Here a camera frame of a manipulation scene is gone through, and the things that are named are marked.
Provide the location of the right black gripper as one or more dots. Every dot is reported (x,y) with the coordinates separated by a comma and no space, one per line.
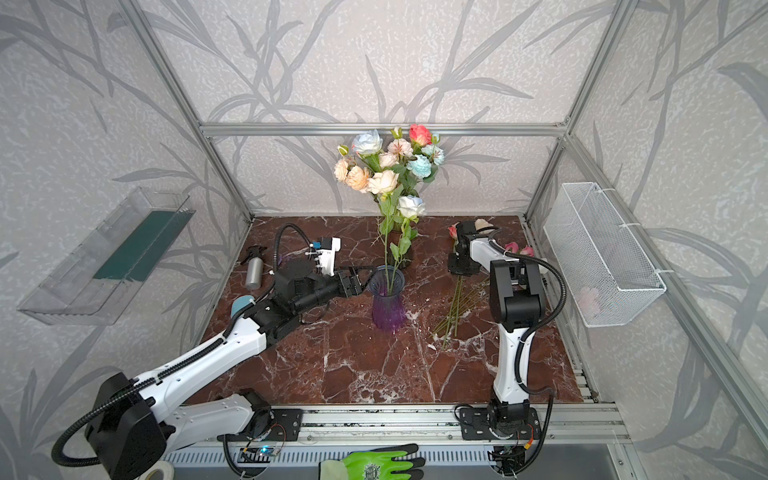
(452,266)

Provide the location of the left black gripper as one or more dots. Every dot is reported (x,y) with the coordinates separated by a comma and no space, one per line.
(351,282)

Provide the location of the blue purple glass vase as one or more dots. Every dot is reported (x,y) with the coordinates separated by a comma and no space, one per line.
(388,297)

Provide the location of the peach rose stem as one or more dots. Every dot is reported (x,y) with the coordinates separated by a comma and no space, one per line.
(354,176)

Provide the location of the light blue flower stem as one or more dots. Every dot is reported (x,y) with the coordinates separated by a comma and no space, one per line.
(426,163)

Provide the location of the white blue rose stem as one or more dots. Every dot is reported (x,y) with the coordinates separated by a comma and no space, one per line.
(367,148)

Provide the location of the pink red rose stem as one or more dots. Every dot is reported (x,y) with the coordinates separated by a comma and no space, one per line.
(419,136)

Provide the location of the cream white rose stem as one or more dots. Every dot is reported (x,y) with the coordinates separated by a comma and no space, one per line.
(482,225)

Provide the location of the red glass vase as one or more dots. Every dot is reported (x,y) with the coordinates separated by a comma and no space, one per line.
(400,251)

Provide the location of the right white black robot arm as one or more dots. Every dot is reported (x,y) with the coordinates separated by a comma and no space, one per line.
(511,381)

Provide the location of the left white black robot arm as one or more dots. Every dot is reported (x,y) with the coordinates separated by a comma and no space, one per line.
(136,421)

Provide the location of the pink white flower bunch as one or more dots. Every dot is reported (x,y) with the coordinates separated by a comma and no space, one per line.
(522,249)

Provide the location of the spray bottle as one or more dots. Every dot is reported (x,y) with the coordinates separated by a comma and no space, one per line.
(254,262)

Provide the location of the light blue spatula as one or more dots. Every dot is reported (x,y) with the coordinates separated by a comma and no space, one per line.
(241,303)

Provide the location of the green work glove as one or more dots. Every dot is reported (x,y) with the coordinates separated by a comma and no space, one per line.
(385,463)

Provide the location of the green circuit board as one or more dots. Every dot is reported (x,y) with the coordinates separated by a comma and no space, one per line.
(259,454)

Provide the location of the white tape roll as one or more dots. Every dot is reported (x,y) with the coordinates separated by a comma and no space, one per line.
(162,470)

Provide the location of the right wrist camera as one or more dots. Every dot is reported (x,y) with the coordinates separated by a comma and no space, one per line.
(465,233)

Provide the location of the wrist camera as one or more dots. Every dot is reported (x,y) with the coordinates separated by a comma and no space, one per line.
(324,251)
(465,233)

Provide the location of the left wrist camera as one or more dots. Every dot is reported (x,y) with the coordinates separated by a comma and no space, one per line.
(324,251)

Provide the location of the white wire mesh basket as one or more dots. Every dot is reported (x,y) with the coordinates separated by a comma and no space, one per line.
(610,276)

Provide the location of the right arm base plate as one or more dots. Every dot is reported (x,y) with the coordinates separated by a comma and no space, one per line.
(516,422)

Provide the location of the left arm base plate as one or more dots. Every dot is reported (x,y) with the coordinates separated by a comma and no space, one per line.
(277,425)

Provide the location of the aluminium front rail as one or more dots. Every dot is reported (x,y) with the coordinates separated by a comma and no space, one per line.
(436,424)

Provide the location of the clear plastic wall shelf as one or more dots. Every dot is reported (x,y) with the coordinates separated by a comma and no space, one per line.
(99,279)

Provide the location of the aluminium cage frame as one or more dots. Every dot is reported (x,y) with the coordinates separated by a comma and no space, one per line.
(743,392)

